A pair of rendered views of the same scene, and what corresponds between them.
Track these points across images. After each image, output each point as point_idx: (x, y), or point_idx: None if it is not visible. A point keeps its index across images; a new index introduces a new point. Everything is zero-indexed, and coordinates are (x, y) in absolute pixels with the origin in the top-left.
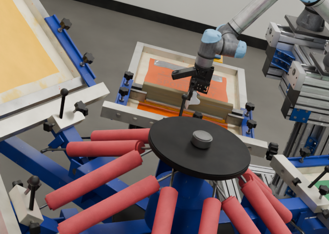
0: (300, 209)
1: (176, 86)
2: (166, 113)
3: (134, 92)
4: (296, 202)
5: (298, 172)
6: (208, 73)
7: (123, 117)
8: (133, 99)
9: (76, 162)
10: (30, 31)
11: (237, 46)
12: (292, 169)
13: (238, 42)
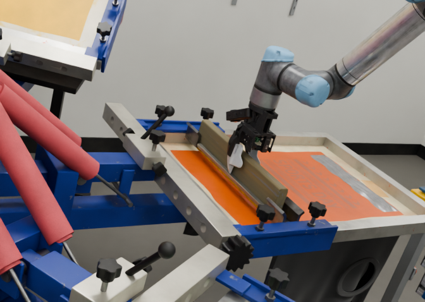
0: (64, 288)
1: (291, 174)
2: (209, 172)
3: (190, 129)
4: (80, 278)
5: (195, 277)
6: (260, 119)
7: (114, 123)
8: (188, 139)
9: None
10: None
11: (301, 79)
12: (194, 268)
13: (309, 74)
